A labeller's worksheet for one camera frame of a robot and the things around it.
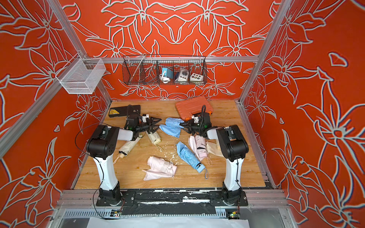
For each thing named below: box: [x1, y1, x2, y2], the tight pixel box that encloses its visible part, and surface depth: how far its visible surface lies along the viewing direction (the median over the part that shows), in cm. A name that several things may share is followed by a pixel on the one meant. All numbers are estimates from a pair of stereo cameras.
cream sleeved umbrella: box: [145, 130, 164, 152], surface depth 94 cm
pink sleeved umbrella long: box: [146, 155, 178, 177], surface depth 83 cm
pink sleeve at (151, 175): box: [141, 169, 174, 181], surface depth 80 cm
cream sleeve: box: [205, 139, 225, 158], surface depth 91 cm
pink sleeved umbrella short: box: [194, 134, 212, 166], surface depth 91 cm
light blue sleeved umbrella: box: [158, 117, 185, 139], surface depth 99 cm
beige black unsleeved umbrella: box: [113, 134, 143, 164], surface depth 91 cm
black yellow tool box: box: [108, 104, 141, 118], surface depth 112 cm
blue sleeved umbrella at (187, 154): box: [176, 141, 209, 180], surface depth 85 cm
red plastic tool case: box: [175, 95, 214, 122], surface depth 109 cm
